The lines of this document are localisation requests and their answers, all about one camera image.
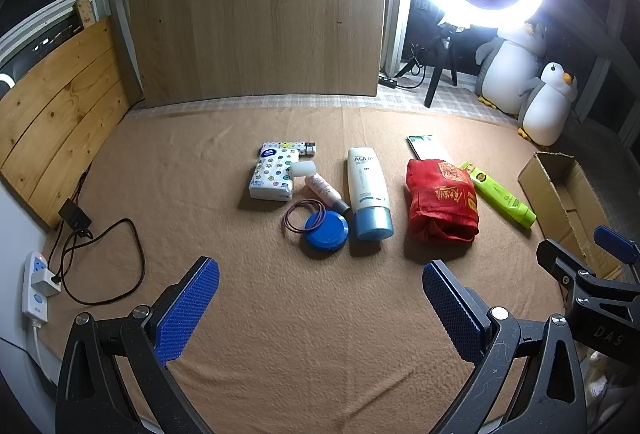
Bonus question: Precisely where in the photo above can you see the white power strip cord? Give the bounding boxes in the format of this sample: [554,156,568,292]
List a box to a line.
[29,321,63,395]

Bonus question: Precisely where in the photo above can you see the checked bed sheet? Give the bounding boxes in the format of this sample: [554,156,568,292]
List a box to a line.
[375,82,526,129]

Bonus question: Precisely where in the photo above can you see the large wooden board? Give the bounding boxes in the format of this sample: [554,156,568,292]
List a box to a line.
[127,0,388,109]

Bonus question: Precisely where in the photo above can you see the black adapter cable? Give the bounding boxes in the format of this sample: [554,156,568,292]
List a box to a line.
[50,219,146,305]

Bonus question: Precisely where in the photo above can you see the purple hair tie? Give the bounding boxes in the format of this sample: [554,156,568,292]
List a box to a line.
[281,199,327,235]

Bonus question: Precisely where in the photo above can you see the black tripod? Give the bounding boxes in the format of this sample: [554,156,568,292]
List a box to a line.
[397,21,458,109]

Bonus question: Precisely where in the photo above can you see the black tripod cable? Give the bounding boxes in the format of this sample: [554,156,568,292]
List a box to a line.
[407,41,437,88]

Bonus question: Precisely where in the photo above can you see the pine wood panel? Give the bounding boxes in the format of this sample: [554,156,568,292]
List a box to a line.
[0,16,132,229]

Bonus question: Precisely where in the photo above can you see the small wooden block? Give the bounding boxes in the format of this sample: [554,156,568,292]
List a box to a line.
[75,0,98,32]

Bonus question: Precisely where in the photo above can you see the person's right hand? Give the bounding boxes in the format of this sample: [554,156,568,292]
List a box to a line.
[586,350,626,415]

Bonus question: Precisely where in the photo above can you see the patterned tissue pack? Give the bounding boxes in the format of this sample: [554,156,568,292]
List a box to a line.
[248,142,301,201]

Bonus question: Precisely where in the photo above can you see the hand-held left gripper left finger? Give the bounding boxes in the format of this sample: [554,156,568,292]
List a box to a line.
[54,256,221,434]

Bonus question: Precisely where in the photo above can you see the carded plastic package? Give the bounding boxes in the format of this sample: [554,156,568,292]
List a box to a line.
[406,135,457,162]

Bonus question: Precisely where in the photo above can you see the red bag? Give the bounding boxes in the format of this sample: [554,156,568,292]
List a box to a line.
[405,159,480,243]

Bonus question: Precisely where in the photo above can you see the cardboard box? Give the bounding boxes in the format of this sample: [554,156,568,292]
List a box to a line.
[517,152,623,279]

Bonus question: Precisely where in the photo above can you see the pink tube with grey cap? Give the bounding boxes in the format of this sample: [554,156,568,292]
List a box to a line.
[305,174,351,215]

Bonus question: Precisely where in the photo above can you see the white charger plug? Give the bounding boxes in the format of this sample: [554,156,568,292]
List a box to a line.
[31,270,62,297]

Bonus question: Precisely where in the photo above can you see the blue round jar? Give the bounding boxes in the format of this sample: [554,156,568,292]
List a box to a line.
[304,211,349,251]

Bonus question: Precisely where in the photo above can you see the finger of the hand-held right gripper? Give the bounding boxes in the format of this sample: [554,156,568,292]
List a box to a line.
[536,239,593,297]
[594,225,640,267]

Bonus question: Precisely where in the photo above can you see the black power adapter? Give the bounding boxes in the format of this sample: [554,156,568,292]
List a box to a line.
[58,199,92,231]

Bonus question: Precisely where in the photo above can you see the white tube with blue cap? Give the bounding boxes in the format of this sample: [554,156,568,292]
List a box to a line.
[347,147,394,242]

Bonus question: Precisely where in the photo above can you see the large penguin plush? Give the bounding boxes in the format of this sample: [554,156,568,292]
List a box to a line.
[474,21,551,117]

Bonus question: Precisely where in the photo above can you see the patterned lighter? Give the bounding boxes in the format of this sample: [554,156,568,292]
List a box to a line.
[281,141,317,158]

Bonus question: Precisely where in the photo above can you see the white power strip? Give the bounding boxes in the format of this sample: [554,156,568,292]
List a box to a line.
[21,251,51,327]

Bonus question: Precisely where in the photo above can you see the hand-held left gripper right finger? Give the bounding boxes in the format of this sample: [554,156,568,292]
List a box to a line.
[421,260,587,434]

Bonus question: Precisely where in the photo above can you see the green tube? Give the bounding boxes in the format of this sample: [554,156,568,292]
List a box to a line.
[459,161,537,229]

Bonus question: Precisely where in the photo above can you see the small penguin plush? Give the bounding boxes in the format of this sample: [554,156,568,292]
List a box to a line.
[517,62,581,147]

